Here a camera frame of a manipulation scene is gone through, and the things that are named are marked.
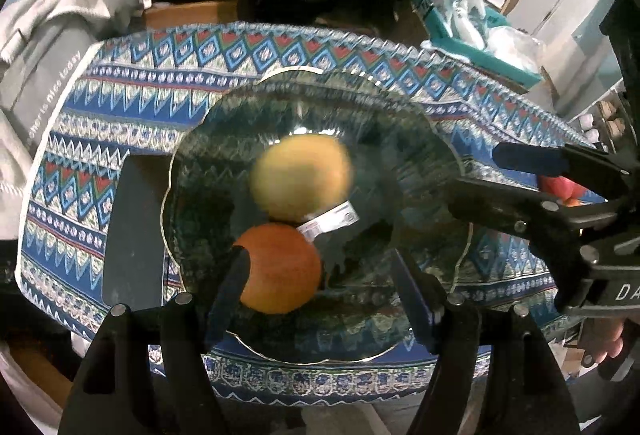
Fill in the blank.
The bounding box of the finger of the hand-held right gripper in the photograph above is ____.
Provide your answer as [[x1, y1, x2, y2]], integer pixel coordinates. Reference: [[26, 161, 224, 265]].
[[447, 178, 608, 268], [492, 142, 632, 202]]

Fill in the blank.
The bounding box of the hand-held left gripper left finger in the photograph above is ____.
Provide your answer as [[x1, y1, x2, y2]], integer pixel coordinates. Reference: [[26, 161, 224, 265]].
[[57, 247, 251, 435]]

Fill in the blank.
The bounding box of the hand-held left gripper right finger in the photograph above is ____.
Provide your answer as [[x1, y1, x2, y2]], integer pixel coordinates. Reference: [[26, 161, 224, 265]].
[[390, 249, 576, 435]]

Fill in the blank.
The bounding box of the red apple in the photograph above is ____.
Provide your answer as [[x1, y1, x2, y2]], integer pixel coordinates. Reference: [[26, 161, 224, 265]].
[[539, 175, 591, 201]]

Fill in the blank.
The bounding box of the large orange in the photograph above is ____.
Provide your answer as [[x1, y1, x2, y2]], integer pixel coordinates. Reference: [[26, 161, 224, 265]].
[[232, 222, 323, 316]]

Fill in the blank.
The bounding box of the clear glass bowl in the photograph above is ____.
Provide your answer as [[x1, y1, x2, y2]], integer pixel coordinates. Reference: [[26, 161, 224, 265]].
[[160, 65, 473, 366]]

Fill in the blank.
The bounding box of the person's right hand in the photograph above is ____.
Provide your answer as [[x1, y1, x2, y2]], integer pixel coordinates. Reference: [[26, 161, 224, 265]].
[[581, 317, 627, 367]]

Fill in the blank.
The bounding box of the teal box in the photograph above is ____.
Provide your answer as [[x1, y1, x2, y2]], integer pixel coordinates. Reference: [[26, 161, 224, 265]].
[[410, 0, 543, 88]]

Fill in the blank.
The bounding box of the dark flat slab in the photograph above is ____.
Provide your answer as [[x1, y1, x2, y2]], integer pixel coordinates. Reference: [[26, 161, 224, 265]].
[[101, 155, 168, 311]]

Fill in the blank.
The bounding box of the white paper label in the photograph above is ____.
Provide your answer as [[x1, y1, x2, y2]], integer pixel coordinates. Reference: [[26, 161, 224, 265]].
[[295, 201, 361, 241]]

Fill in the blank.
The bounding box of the clear plastic bag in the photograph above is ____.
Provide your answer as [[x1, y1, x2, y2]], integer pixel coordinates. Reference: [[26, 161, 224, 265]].
[[484, 25, 547, 77]]

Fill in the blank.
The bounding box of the blue patterned tablecloth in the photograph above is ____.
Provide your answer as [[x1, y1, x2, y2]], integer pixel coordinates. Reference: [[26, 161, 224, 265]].
[[15, 20, 621, 408]]

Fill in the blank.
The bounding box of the wooden drawer box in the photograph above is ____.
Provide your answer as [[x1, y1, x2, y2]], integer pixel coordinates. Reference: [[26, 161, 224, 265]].
[[144, 0, 242, 31]]

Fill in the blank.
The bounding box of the beige hoodie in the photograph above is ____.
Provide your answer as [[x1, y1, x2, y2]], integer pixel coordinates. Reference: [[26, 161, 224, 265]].
[[0, 0, 106, 236]]

